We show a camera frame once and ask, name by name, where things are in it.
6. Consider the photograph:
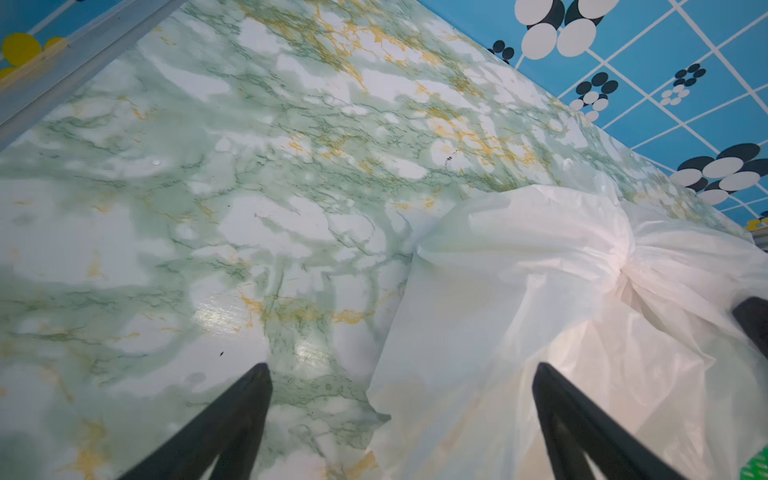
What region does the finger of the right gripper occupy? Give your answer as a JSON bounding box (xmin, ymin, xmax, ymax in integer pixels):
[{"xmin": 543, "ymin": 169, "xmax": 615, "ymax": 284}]
[{"xmin": 732, "ymin": 297, "xmax": 768, "ymax": 358}]

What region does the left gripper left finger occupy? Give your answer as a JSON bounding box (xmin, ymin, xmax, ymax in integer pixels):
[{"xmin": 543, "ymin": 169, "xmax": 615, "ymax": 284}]
[{"xmin": 122, "ymin": 363, "xmax": 273, "ymax": 479}]

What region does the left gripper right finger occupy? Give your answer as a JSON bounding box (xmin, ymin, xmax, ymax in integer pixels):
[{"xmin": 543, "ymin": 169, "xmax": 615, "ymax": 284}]
[{"xmin": 532, "ymin": 362, "xmax": 682, "ymax": 479}]

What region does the white plastic bag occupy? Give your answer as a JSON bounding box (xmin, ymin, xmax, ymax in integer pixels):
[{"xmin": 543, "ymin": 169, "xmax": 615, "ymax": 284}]
[{"xmin": 367, "ymin": 185, "xmax": 767, "ymax": 479}]

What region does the green plastic basket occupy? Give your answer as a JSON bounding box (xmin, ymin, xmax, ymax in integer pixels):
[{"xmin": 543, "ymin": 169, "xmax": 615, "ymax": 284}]
[{"xmin": 740, "ymin": 446, "xmax": 768, "ymax": 480}]

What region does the right aluminium corner post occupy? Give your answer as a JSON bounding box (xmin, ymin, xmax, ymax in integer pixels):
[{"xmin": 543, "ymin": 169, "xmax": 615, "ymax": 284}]
[{"xmin": 750, "ymin": 226, "xmax": 768, "ymax": 252}]

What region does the aluminium corner post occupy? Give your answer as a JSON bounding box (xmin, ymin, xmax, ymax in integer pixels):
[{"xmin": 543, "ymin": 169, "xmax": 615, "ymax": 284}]
[
  {"xmin": 1, "ymin": 1, "xmax": 183, "ymax": 149},
  {"xmin": 750, "ymin": 226, "xmax": 768, "ymax": 252}
]

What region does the left aluminium corner post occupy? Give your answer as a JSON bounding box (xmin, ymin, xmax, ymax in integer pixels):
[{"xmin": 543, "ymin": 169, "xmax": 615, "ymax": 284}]
[{"xmin": 1, "ymin": 1, "xmax": 183, "ymax": 149}]

